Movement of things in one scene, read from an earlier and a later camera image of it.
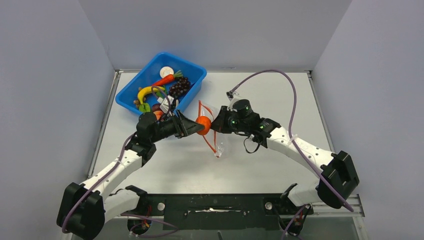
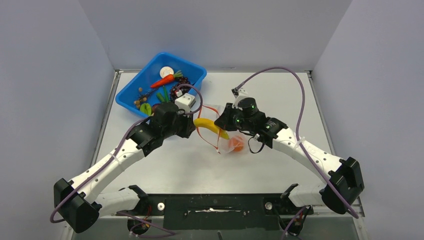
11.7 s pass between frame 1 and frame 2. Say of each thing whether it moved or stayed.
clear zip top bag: moved
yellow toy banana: moved
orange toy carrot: stayed
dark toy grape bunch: stayed
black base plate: stayed
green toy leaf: stayed
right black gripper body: stayed
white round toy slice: stayed
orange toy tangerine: moved
